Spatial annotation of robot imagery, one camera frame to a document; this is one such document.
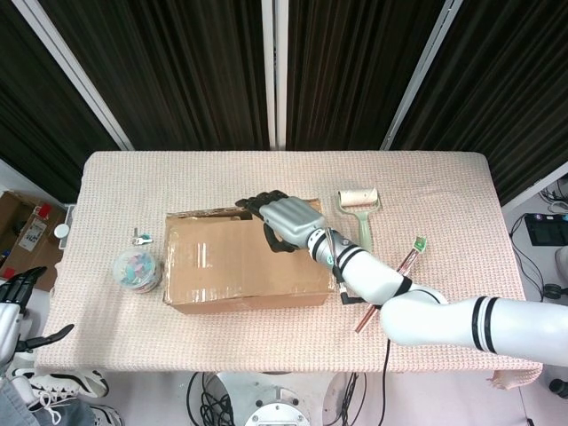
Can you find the small green white clip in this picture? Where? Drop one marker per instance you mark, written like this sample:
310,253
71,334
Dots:
142,239

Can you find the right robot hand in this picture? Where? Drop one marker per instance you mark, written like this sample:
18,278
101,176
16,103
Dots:
293,219

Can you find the packaged chopsticks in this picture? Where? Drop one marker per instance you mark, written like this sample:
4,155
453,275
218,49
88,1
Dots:
410,257

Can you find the white partition frame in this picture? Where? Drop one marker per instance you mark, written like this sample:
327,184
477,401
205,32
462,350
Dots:
75,75
274,75
417,75

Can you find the silver robot base column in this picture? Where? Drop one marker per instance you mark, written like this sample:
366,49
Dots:
277,410

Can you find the white black sneaker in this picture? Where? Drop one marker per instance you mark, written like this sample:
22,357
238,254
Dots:
106,417
66,382

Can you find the white shoe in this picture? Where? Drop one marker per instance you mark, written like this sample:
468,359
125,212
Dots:
562,257

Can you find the blue jeans leg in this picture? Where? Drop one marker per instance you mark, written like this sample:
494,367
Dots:
18,408

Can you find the brown cardboard box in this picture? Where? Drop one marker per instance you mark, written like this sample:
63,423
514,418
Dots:
222,270

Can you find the pink waffle tablecloth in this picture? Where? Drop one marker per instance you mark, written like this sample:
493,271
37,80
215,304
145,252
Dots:
275,341

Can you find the clear tub of coloured clips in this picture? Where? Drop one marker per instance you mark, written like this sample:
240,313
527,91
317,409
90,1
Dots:
135,270

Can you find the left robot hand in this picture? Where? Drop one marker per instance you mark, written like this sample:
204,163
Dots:
9,328

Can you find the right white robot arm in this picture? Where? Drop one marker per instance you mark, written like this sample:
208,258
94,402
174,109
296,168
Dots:
421,317

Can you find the black electronic device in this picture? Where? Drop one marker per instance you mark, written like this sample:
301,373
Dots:
543,228

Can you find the white round cap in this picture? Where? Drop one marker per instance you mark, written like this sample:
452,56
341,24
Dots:
62,231

